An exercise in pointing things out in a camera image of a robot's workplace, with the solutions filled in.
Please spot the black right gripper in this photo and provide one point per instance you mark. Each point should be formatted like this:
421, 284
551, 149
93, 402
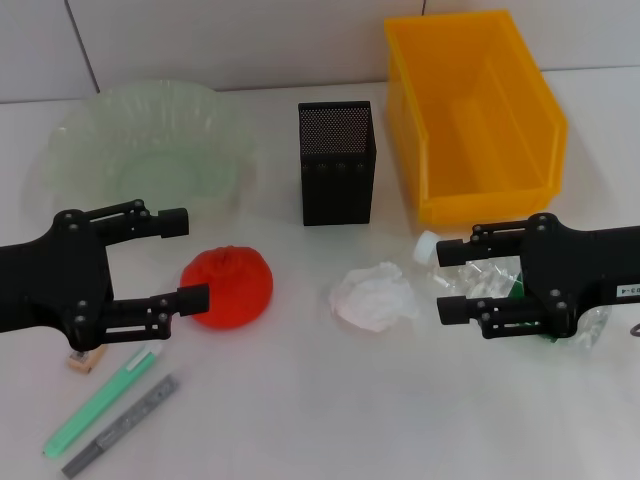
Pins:
575, 270

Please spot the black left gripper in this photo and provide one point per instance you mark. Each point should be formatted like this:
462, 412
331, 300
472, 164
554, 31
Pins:
55, 285

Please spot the clear green-label water bottle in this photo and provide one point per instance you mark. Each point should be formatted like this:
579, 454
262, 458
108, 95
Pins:
425, 247

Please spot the red-orange toy orange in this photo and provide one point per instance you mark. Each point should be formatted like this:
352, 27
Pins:
235, 290

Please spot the white paper ball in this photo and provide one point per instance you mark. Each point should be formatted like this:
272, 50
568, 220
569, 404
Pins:
375, 300

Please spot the green glass fruit plate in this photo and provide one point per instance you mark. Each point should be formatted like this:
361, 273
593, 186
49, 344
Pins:
150, 145

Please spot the black mesh pen holder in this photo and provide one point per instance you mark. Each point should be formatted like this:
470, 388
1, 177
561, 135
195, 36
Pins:
335, 200

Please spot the beige eraser with barcode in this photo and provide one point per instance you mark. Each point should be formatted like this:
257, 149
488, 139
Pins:
82, 364

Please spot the grey marker pen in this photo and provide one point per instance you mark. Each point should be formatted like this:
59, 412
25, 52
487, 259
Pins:
130, 417

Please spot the mint green pen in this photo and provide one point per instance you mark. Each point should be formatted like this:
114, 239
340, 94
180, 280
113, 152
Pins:
100, 405

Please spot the yellow plastic bin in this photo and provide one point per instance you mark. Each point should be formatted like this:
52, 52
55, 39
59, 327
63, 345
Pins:
475, 125

